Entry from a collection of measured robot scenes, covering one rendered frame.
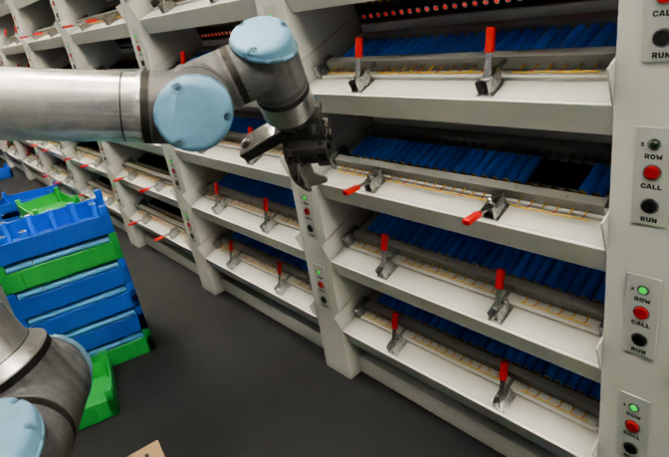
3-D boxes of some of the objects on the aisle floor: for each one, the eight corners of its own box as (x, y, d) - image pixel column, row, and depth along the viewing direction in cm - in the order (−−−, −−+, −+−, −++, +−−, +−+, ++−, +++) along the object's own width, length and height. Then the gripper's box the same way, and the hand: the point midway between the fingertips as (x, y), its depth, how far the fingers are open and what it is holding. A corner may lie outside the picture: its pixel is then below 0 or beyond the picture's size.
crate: (-10, 469, 123) (-24, 444, 120) (-1, 416, 140) (-13, 393, 137) (120, 413, 134) (111, 388, 131) (113, 370, 151) (106, 348, 148)
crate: (49, 392, 147) (39, 369, 144) (49, 356, 164) (40, 336, 161) (155, 348, 158) (148, 328, 155) (145, 320, 175) (138, 300, 172)
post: (215, 295, 183) (30, -366, 118) (202, 287, 190) (21, -343, 125) (261, 271, 195) (115, -343, 130) (248, 264, 202) (104, -323, 136)
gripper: (317, 133, 84) (340, 203, 102) (321, 85, 90) (342, 158, 108) (266, 137, 86) (298, 206, 104) (274, 90, 92) (303, 161, 109)
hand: (306, 179), depth 105 cm, fingers open, 3 cm apart
